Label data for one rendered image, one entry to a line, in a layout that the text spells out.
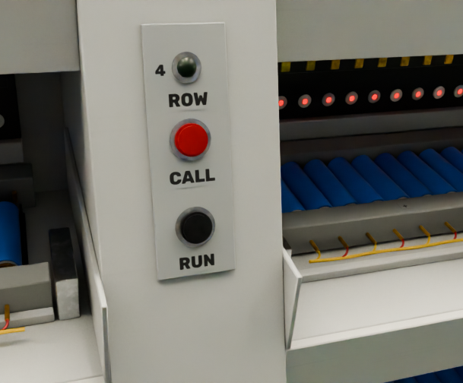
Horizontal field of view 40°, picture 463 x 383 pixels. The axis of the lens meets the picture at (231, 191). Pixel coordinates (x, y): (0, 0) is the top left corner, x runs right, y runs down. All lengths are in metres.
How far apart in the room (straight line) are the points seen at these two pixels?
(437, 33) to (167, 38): 0.16
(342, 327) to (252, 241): 0.08
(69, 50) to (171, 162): 0.07
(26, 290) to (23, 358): 0.04
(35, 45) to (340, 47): 0.15
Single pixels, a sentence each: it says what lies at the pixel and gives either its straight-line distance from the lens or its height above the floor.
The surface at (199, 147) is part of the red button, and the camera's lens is 0.30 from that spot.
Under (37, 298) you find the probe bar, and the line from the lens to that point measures 0.36.
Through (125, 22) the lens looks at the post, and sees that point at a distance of 0.30.
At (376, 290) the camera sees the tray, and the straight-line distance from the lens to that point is 0.41.
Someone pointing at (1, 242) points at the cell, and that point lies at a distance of 0.40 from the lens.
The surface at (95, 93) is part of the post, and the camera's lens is 0.30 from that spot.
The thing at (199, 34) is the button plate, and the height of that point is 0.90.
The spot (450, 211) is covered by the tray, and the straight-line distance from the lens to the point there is 0.46.
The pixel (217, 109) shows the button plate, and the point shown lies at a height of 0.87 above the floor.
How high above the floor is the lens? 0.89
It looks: 11 degrees down
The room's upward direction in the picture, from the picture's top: 2 degrees counter-clockwise
